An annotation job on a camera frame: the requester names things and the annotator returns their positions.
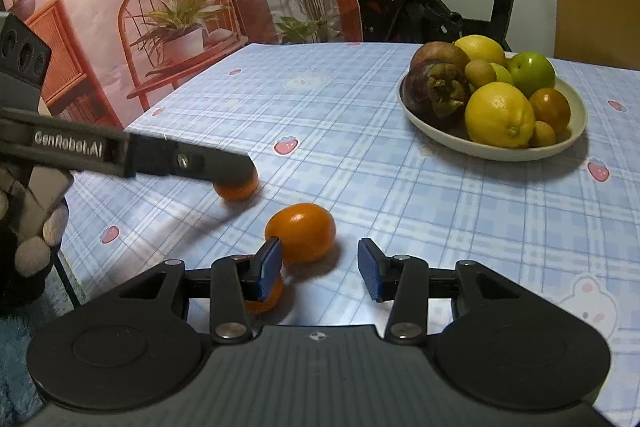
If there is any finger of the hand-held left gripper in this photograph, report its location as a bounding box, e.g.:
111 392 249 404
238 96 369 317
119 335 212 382
127 132 255 186

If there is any yellow lemon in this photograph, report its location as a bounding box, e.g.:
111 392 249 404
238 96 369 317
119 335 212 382
465 82 536 150
452 35 507 68

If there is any orange tangerine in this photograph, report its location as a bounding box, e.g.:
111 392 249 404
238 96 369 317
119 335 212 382
239 254 286 315
214 164 260 201
265 203 337 264

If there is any teal fluffy rug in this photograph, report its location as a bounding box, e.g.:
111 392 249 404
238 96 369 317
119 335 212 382
0 277 86 427

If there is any dark purple mangosteen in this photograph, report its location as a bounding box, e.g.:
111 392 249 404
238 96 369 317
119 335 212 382
403 59 472 130

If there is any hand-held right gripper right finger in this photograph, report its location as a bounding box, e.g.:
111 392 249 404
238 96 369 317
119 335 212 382
358 237 531 342

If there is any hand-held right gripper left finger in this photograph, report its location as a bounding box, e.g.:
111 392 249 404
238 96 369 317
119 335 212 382
117 237 284 343

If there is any small brown orange fruit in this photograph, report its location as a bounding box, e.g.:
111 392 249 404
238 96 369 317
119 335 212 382
529 87 572 134

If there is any green apple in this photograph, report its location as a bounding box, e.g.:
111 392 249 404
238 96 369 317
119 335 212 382
508 52 557 98

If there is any cream round plate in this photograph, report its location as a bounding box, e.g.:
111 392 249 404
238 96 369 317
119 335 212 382
398 52 587 162

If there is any small green fruit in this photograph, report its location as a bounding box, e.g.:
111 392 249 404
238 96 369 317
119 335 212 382
490 63 515 86

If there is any pale yellow longan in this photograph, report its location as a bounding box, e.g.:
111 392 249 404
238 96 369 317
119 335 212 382
529 120 557 148

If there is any person's left hand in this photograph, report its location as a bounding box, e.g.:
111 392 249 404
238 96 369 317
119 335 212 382
0 162 71 313

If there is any brown passion fruit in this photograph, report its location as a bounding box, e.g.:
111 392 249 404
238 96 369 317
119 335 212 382
410 42 471 75

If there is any blue plaid tablecloth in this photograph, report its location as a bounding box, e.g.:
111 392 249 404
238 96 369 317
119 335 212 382
60 42 640 427

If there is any black table leg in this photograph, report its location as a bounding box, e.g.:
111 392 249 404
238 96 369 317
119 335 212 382
54 247 82 308

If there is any brown longan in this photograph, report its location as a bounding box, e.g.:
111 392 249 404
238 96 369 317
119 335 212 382
464 59 497 88

